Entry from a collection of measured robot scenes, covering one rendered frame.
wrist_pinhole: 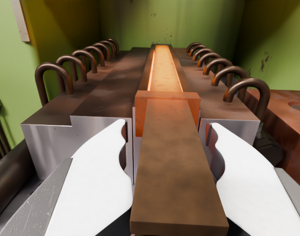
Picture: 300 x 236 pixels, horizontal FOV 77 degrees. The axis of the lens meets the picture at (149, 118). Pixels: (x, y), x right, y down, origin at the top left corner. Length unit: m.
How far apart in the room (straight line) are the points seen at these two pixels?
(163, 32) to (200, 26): 0.11
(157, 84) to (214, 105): 0.06
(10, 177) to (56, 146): 0.04
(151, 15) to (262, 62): 0.32
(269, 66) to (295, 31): 0.08
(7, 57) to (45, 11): 0.09
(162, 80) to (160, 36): 0.43
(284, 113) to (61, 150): 0.22
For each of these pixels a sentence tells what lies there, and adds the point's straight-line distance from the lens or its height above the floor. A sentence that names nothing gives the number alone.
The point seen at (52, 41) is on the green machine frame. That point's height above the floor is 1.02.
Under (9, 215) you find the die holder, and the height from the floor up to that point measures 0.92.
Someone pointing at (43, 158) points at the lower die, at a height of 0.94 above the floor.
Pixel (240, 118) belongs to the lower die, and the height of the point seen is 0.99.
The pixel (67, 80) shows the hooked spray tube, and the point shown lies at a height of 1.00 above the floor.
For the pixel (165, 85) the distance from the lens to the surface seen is 0.18.
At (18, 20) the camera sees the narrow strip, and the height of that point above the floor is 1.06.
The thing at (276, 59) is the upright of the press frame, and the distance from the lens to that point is 0.46.
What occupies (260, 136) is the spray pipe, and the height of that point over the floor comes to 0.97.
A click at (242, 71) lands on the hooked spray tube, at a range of 0.23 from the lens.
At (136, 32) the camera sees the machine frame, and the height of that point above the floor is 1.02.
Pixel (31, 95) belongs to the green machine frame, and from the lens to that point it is 0.36.
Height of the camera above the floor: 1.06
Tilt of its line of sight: 28 degrees down
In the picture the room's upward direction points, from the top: 1 degrees clockwise
